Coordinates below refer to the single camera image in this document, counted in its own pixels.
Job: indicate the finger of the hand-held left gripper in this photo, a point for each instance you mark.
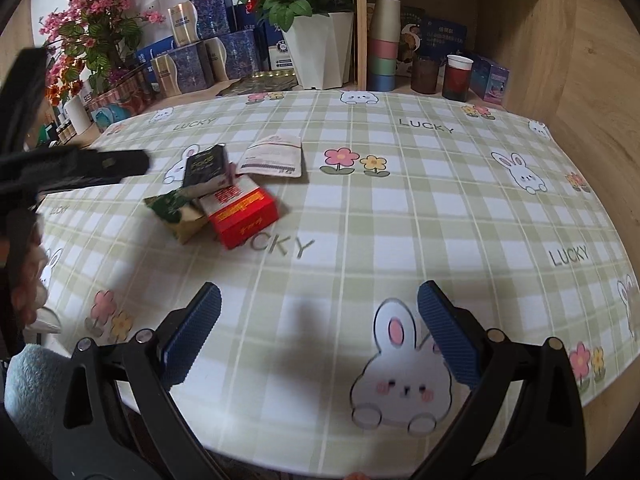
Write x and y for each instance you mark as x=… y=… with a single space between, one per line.
x=90 y=167
x=25 y=100

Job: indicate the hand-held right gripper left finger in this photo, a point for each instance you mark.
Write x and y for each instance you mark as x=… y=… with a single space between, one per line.
x=192 y=330

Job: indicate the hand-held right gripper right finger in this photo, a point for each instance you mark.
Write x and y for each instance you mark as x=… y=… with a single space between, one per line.
x=447 y=332

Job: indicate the black packet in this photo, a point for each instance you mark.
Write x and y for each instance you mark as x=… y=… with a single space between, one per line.
x=205 y=170

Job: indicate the person's left hand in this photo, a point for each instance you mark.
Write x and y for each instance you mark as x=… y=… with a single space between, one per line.
x=30 y=280

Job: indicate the orange artificial flowers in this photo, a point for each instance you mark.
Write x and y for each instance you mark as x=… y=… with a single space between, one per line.
x=62 y=82

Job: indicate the row of small bottles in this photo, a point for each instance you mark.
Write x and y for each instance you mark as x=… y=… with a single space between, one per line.
x=64 y=130

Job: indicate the white ribbed vase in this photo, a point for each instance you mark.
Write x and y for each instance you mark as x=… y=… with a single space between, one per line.
x=79 y=115

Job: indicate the colourful corrugated planter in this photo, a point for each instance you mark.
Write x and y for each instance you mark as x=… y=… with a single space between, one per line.
x=120 y=100

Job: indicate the green gold packet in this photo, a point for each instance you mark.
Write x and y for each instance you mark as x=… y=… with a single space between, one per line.
x=177 y=215

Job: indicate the pink blossom artificial plant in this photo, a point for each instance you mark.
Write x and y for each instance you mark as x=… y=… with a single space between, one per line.
x=95 y=25

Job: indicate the green checked bunny tablecloth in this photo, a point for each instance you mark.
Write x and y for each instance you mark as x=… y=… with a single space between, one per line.
x=375 y=235

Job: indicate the small red carton box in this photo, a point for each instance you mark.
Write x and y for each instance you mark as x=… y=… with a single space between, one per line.
x=242 y=215

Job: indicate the grey fleece clothing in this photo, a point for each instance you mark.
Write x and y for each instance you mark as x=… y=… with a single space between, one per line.
x=35 y=400

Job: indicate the white flat packet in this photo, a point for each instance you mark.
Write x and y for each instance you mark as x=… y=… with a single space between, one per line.
x=272 y=157

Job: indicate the gold leaf-shaped tray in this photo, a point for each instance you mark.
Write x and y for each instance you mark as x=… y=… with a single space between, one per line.
x=260 y=84

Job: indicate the plain dark blue box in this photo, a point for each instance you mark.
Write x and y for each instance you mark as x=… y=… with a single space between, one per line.
x=250 y=17

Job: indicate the blue white carton box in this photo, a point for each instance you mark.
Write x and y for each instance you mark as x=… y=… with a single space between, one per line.
x=281 y=55

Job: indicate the red cup with white rim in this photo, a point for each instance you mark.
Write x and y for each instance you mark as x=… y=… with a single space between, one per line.
x=456 y=80

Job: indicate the small blue purple box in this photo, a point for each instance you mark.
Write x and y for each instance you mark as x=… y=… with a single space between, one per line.
x=492 y=82

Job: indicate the dark brown cup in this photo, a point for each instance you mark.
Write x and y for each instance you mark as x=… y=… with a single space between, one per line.
x=425 y=76

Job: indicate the red roses in white pot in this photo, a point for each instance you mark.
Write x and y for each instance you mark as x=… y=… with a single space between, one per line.
x=320 y=50

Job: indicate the stack of pastel paper cups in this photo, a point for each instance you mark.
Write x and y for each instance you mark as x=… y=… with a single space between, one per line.
x=384 y=45

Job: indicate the dark printed box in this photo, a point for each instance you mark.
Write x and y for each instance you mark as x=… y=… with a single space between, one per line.
x=440 y=30

